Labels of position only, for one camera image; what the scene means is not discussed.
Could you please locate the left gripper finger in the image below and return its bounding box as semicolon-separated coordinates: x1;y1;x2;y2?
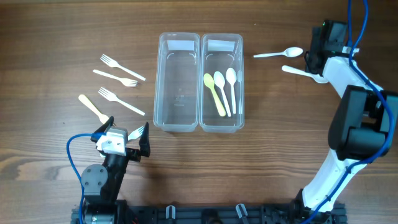
92;116;114;136
139;122;150;157

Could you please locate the white spoon top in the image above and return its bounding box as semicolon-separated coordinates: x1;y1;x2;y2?
253;47;303;58

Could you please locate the white spoon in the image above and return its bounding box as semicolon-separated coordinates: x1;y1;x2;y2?
253;47;303;58
226;68;237;114
213;71;231;117
282;65;328;84

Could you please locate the white fork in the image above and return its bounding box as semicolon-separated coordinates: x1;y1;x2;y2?
98;87;145;116
128;126;145;141
100;54;146;81

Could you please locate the cream yellow spoon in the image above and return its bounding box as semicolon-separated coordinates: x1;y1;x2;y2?
203;73;226;117

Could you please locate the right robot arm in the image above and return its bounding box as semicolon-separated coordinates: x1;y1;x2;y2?
301;20;397;213

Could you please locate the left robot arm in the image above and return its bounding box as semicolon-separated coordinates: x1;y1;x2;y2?
71;117;150;223

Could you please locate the left clear plastic container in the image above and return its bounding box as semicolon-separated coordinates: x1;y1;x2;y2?
154;32;200;133

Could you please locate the clear plastic container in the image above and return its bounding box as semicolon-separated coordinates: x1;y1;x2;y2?
154;32;200;133
198;34;245;133

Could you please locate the right clear plastic container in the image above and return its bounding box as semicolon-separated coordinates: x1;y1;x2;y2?
198;34;245;133

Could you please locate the cream wooden fork lower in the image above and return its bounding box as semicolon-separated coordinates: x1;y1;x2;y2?
78;94;109;124

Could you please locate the white fork top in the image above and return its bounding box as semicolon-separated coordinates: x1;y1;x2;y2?
100;54;146;81

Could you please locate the left blue cable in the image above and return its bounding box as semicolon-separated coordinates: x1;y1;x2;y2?
66;133;106;224

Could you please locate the blue cable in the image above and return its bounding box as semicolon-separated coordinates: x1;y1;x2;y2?
307;0;396;224
66;133;106;224

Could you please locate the right blue cable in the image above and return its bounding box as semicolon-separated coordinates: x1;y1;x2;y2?
307;0;396;224

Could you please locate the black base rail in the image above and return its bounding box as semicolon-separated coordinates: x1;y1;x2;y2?
71;199;348;224

